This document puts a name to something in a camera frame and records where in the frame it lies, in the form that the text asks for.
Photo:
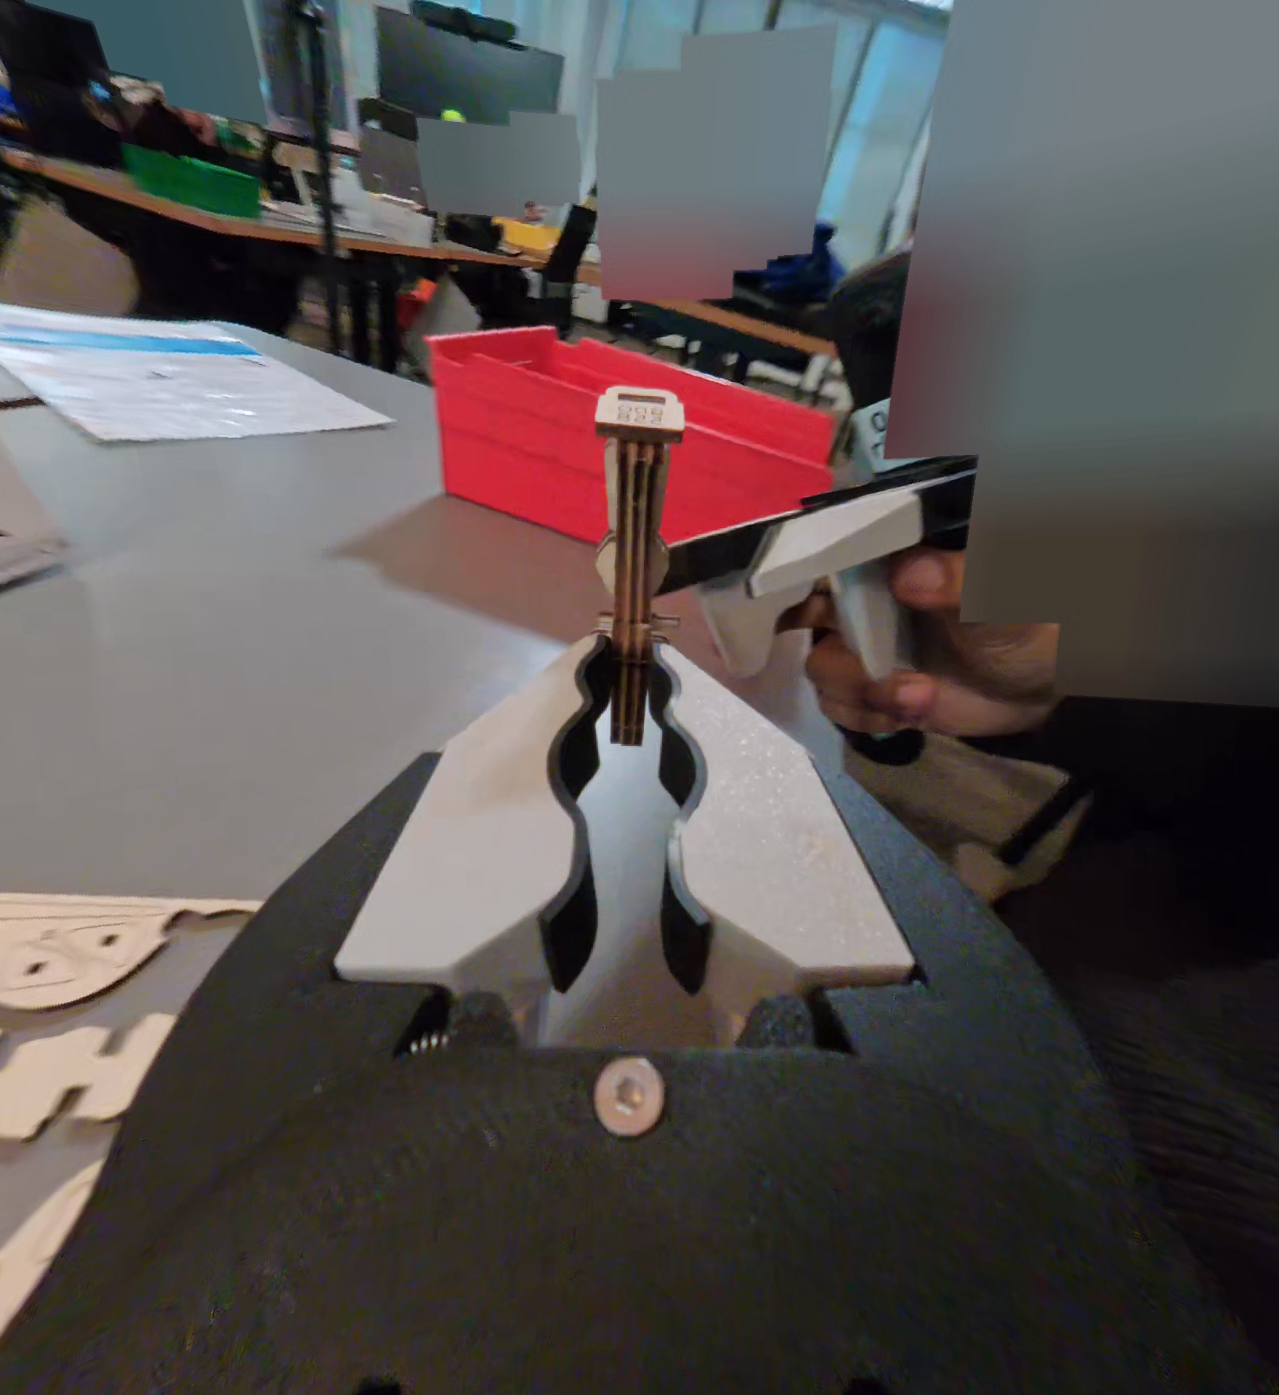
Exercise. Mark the layered wooden model part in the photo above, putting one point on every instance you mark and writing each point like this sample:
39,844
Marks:
635,545

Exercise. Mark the green plastic bin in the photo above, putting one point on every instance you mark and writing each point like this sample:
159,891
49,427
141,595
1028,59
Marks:
193,181

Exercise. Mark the long wooden table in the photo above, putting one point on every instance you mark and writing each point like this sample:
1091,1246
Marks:
269,229

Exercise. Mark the black computer monitor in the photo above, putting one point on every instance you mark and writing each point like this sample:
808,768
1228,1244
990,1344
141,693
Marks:
465,65

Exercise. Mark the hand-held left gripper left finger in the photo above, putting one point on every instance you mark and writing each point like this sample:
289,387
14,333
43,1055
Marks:
455,872

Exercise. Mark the white printed paper sheet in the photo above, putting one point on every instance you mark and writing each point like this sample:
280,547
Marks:
160,381

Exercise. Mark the grey desk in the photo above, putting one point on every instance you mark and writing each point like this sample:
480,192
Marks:
215,654

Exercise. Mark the laser-cut wooden sheet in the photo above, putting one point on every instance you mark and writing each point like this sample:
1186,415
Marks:
30,1091

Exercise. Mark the blue jacket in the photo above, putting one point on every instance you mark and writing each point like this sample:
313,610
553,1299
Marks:
804,267

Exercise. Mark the red plastic bin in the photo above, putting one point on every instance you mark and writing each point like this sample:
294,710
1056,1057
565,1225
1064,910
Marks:
521,436

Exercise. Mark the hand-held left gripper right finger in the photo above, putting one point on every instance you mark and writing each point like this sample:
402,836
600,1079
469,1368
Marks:
793,872

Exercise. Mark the person's right hand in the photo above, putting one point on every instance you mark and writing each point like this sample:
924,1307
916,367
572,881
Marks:
956,686

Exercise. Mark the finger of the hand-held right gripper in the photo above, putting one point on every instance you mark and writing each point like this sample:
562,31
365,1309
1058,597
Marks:
847,534

